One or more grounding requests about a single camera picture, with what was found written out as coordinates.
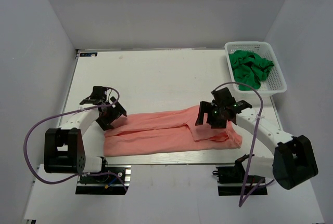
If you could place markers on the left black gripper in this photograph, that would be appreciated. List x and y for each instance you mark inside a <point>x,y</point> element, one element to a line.
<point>112,116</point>

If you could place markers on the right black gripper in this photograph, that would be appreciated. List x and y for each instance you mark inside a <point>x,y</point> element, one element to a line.
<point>208,115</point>

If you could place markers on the pink t-shirt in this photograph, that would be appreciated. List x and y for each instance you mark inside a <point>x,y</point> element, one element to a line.
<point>165,132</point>

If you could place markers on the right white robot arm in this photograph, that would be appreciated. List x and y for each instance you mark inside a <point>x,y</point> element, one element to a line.
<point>293,160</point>

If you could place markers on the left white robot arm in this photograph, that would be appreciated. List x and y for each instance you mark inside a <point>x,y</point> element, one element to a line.
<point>64,148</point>

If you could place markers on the green t-shirt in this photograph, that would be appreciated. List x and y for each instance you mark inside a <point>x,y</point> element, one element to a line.
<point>250,68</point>

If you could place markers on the white plastic basket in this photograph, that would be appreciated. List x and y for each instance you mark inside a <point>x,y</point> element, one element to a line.
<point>275,82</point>

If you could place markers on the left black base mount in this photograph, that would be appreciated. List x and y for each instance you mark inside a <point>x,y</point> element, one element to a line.
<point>116,182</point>

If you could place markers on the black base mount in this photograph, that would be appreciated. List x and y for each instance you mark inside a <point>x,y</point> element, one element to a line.
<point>116,182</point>
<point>229,182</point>

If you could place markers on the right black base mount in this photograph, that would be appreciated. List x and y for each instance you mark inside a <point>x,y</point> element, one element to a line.
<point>229,182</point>

